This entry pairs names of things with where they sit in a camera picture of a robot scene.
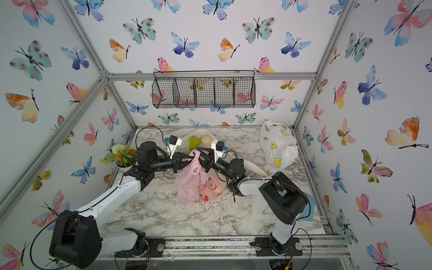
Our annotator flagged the beige pear top right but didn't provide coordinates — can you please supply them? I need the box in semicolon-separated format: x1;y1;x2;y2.
200;135;214;148

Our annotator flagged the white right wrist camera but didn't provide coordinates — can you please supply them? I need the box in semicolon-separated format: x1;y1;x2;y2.
211;139;227;162

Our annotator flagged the clear white plastic bag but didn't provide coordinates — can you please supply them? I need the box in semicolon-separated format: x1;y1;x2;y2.
239;160;277;216

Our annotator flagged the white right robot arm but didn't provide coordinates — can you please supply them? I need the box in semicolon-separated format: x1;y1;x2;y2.
197;147;313;256

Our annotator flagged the light blue dustpan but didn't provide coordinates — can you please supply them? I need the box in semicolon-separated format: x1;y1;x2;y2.
300;193;316;222

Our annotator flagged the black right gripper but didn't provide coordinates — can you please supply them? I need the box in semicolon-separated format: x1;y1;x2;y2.
194;148;235;183

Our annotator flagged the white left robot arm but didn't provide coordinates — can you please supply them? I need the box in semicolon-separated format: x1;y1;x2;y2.
49;141;194;269

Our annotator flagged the aluminium front rail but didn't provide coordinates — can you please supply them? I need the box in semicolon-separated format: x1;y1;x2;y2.
63;235;352;261

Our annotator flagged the pink plastic bag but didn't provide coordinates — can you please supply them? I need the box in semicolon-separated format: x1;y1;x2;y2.
174;150;227;205

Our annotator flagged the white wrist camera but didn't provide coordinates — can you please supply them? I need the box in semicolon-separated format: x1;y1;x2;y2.
211;139;227;162
165;135;182;158

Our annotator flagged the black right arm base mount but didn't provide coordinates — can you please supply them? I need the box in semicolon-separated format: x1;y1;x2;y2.
249;235;303;257

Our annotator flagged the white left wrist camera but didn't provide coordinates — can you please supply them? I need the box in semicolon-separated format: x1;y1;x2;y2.
165;135;182;158

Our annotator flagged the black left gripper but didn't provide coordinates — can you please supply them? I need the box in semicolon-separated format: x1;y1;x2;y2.
150;152;195;175

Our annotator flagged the white rectangular tray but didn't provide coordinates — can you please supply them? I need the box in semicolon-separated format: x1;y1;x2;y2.
167;128;230;161

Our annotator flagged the lemon print plastic bag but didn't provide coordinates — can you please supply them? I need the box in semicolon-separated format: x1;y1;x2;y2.
259;120;299;169

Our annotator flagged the potted flower plant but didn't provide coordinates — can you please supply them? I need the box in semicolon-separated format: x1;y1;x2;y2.
101;143;137;168

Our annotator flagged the black wire wall basket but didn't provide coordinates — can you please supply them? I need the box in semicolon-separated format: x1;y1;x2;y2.
150;70;256;109

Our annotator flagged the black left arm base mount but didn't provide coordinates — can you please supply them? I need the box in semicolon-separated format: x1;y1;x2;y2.
114;227;166;259

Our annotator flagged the green pear top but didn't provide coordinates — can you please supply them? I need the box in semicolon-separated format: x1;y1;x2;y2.
189;136;201;150

